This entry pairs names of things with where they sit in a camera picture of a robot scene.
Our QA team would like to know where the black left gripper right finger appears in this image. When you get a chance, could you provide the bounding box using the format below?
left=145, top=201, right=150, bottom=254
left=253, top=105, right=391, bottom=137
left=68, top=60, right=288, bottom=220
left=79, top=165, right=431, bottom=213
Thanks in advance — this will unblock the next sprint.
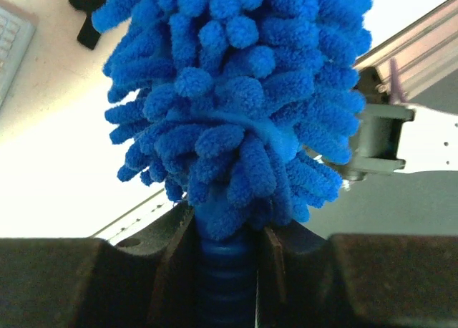
left=258, top=223, right=457, bottom=327

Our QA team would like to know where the blue microfiber duster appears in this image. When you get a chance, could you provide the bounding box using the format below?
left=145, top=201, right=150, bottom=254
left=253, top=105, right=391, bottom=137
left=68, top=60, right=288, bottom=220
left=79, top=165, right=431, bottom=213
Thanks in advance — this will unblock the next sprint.
left=92, top=0, right=372, bottom=327

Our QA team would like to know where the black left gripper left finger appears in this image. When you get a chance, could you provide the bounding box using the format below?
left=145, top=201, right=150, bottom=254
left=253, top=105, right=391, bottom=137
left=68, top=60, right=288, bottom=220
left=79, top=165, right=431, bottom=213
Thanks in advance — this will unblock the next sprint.
left=1, top=203, right=196, bottom=327

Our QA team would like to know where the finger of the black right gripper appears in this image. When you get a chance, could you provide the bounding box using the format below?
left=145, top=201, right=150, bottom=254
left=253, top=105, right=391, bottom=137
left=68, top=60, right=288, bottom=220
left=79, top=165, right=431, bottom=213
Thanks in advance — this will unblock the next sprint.
left=68, top=0, right=105, bottom=50

